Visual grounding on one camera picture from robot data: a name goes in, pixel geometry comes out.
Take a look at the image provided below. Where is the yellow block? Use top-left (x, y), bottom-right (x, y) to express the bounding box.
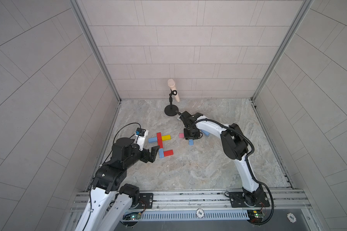
top-left (162, 135), bottom-right (171, 141)

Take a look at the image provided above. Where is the red stem block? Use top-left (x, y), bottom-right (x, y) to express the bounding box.
top-left (157, 132), bottom-right (162, 141)

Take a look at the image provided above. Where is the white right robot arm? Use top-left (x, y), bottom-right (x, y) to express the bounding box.
top-left (179, 111), bottom-right (264, 207)

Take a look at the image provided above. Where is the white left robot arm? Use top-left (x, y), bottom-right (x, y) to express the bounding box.
top-left (76, 138), bottom-right (160, 231)

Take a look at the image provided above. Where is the black microphone stand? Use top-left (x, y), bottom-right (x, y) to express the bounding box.
top-left (164, 90), bottom-right (179, 116)

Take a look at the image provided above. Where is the beige wooden microphone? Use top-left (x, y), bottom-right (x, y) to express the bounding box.
top-left (168, 79), bottom-right (180, 102)

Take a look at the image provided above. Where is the left circuit board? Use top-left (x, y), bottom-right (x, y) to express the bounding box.
top-left (123, 212), bottom-right (142, 221)

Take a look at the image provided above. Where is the circuit board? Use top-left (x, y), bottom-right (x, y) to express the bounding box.
top-left (123, 212), bottom-right (142, 221)
top-left (247, 210), bottom-right (265, 223)

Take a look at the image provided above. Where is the right circuit board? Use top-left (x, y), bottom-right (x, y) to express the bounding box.
top-left (247, 210), bottom-right (265, 223)

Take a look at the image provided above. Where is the poker chip right corner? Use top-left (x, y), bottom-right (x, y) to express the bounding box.
top-left (287, 213), bottom-right (296, 223)

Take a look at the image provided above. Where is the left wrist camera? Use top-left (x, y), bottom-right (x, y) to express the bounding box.
top-left (135, 128), bottom-right (148, 151)

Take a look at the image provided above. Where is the black corrugated cable hose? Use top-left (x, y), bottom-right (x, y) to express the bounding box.
top-left (174, 109), bottom-right (275, 225)

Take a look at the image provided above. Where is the poker chip on rail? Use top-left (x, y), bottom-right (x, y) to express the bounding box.
top-left (196, 208), bottom-right (204, 218)

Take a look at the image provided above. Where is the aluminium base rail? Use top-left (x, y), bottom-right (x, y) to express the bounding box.
top-left (121, 189), bottom-right (311, 223)

